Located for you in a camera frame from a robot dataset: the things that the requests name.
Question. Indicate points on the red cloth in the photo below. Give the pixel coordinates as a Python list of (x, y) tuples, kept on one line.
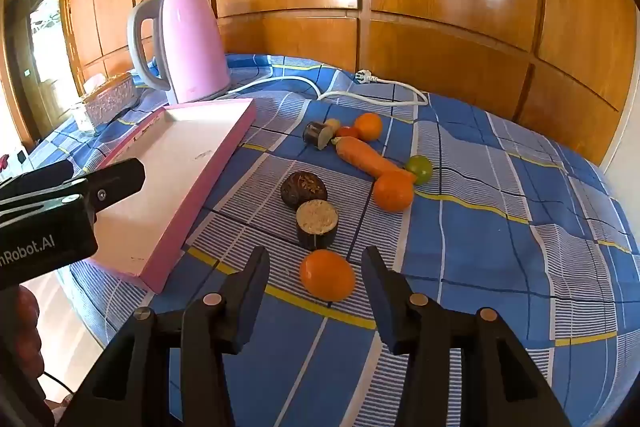
[(3, 162)]

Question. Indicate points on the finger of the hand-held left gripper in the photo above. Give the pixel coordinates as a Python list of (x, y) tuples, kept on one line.
[(40, 182), (120, 182)]

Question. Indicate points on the green lime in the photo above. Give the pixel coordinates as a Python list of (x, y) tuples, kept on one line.
[(421, 168)]

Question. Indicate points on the silver patterned tissue box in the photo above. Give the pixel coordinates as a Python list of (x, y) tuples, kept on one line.
[(110, 99)]

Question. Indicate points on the dark passion fruit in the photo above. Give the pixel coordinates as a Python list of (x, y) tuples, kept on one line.
[(302, 189)]

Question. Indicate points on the small dark eggplant piece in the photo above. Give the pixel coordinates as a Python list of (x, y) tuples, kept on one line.
[(315, 134)]

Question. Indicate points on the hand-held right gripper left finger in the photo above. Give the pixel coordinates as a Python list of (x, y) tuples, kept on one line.
[(252, 307)]

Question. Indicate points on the large dark eggplant piece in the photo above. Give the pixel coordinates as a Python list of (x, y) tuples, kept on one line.
[(316, 227)]

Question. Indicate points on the pink electric kettle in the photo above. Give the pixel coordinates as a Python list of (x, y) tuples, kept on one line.
[(190, 47)]

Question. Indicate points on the carrot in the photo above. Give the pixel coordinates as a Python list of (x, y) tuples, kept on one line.
[(365, 157)]

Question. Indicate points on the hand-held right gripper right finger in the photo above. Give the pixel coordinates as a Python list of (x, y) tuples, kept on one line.
[(382, 307)]

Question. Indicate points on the red tomato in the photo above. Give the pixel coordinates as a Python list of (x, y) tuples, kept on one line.
[(347, 132)]

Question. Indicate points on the orange with stem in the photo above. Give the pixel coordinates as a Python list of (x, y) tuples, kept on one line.
[(369, 127)]

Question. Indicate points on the person's left hand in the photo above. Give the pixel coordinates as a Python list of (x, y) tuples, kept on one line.
[(30, 332)]

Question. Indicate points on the wooden door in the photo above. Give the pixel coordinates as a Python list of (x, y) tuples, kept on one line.
[(45, 57)]

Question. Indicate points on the pink rimmed white tray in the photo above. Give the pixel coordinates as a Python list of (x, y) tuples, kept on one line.
[(175, 167)]

